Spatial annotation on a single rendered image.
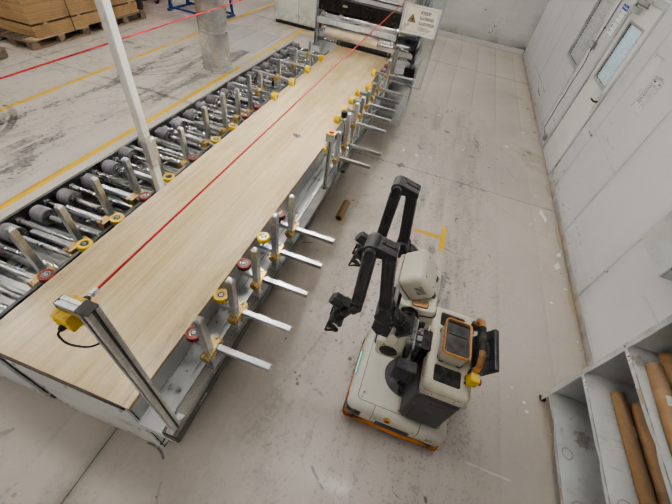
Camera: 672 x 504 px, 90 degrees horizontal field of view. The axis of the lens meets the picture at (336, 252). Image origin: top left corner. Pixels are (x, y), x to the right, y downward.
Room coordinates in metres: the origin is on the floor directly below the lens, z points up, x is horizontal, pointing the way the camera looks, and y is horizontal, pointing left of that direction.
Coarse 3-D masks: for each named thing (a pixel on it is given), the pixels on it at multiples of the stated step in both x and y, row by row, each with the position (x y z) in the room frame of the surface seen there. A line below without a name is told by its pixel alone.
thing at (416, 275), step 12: (420, 252) 1.14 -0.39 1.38; (408, 264) 1.08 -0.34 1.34; (420, 264) 1.05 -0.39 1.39; (432, 264) 1.10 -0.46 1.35; (396, 276) 1.02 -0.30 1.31; (408, 276) 1.00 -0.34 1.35; (420, 276) 0.98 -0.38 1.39; (432, 276) 1.04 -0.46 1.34; (408, 288) 0.97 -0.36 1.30; (420, 288) 0.96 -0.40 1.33; (432, 288) 0.98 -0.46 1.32
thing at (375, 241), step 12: (372, 240) 0.90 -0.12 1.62; (384, 240) 0.92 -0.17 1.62; (384, 252) 0.86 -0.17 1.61; (396, 252) 0.88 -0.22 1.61; (384, 264) 0.87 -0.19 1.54; (396, 264) 0.89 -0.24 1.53; (384, 276) 0.87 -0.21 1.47; (384, 288) 0.86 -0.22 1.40; (384, 300) 0.86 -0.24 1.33; (384, 312) 0.83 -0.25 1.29
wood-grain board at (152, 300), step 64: (320, 64) 4.72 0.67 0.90; (384, 64) 5.20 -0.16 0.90; (256, 128) 2.82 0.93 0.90; (320, 128) 3.05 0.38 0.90; (192, 192) 1.78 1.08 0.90; (256, 192) 1.92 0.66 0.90; (128, 256) 1.14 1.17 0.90; (192, 256) 1.22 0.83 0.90; (0, 320) 0.63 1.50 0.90; (128, 320) 0.75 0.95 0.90; (192, 320) 0.82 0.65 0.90; (128, 384) 0.46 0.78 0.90
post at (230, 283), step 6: (228, 276) 0.96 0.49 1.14; (228, 282) 0.93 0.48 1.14; (234, 282) 0.95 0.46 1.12; (228, 288) 0.93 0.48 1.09; (234, 288) 0.94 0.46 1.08; (228, 294) 0.93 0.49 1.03; (234, 294) 0.94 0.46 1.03; (228, 300) 0.93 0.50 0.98; (234, 300) 0.93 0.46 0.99; (234, 306) 0.92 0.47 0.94; (234, 312) 0.92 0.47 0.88; (240, 324) 0.95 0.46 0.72
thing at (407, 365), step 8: (376, 336) 1.05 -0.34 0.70; (416, 336) 1.06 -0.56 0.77; (408, 344) 1.06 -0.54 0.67; (416, 344) 1.00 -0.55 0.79; (408, 352) 0.98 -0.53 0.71; (400, 360) 0.90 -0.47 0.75; (408, 360) 0.91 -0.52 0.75; (392, 368) 0.88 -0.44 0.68; (400, 368) 0.86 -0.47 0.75; (408, 368) 0.86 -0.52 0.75; (416, 368) 0.87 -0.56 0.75; (392, 376) 0.85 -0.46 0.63; (400, 376) 0.85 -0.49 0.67; (408, 376) 0.84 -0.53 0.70
